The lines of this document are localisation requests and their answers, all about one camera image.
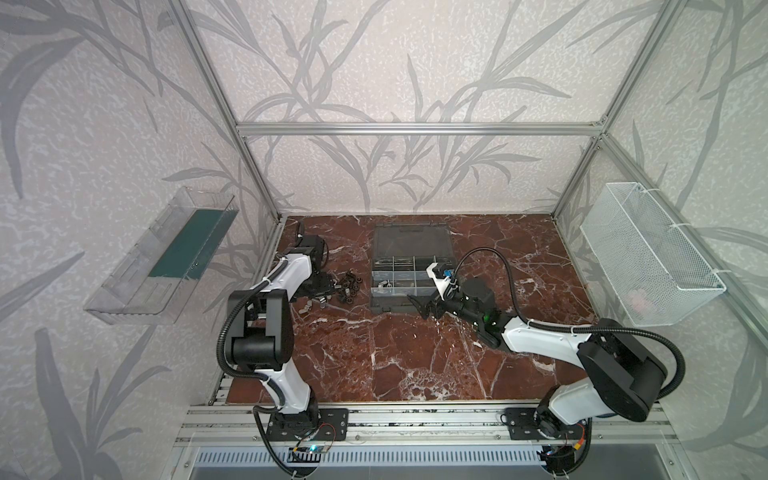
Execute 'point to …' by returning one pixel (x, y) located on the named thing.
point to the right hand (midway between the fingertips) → (420, 276)
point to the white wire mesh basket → (652, 268)
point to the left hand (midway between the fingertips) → (317, 283)
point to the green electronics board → (306, 454)
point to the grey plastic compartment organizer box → (401, 256)
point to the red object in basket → (639, 300)
